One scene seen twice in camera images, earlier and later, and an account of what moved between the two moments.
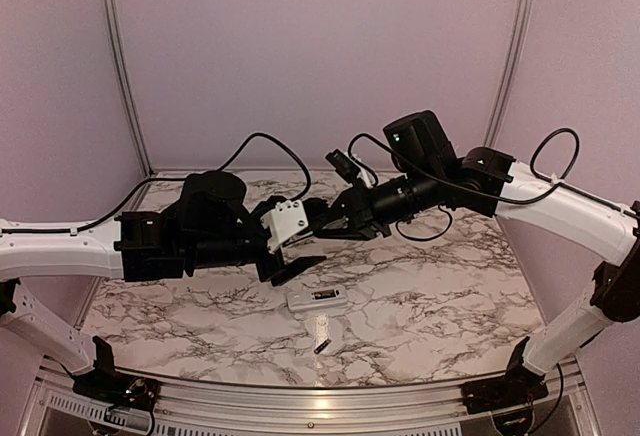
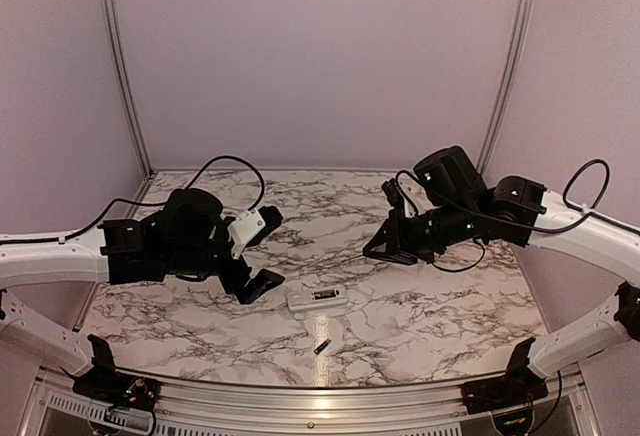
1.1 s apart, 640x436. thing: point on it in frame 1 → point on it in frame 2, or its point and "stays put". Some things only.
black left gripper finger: [294, 268] → [258, 285]
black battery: [321, 347] stays put
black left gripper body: [267, 271] → [232, 283]
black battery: [325, 294] stays put
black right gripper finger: [341, 207] → [387, 234]
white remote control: [317, 298] stays put
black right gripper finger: [360, 232] → [400, 257]
